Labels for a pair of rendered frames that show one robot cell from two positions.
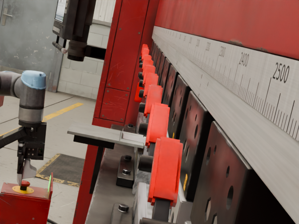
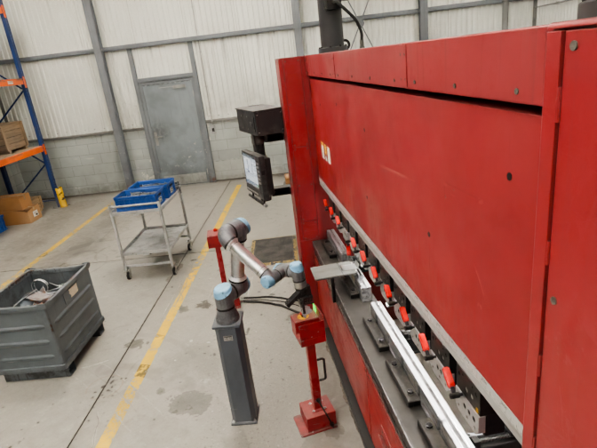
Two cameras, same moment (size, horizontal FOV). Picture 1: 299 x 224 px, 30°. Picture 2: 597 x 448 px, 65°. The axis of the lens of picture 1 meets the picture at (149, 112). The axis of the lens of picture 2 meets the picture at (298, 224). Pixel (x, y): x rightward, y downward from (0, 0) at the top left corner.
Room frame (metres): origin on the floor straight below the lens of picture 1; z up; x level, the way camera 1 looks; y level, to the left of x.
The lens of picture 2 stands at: (-0.76, 0.45, 2.30)
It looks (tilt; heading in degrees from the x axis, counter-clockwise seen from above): 20 degrees down; 357
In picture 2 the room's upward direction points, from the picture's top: 7 degrees counter-clockwise
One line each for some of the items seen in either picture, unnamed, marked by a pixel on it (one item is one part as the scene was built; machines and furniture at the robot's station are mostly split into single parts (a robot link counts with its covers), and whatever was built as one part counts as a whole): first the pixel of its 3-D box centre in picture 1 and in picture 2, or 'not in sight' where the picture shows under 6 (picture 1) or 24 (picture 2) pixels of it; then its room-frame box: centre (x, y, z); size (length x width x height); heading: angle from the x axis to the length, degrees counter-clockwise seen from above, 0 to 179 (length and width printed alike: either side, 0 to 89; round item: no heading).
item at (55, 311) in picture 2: not in sight; (47, 320); (3.08, 2.57, 0.36); 0.80 x 0.60 x 0.72; 174
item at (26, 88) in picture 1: (32, 89); (297, 271); (1.70, 0.37, 1.14); 0.09 x 0.08 x 0.11; 51
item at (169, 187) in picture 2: not in sight; (153, 189); (5.18, 1.94, 0.92); 0.50 x 0.36 x 0.18; 84
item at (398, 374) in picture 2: not in sight; (401, 380); (0.94, -0.01, 0.89); 0.30 x 0.05 x 0.03; 3
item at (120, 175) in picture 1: (126, 170); (349, 285); (1.90, 0.04, 0.89); 0.30 x 0.05 x 0.03; 3
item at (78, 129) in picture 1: (107, 134); (332, 270); (1.94, 0.13, 1.00); 0.26 x 0.18 x 0.01; 93
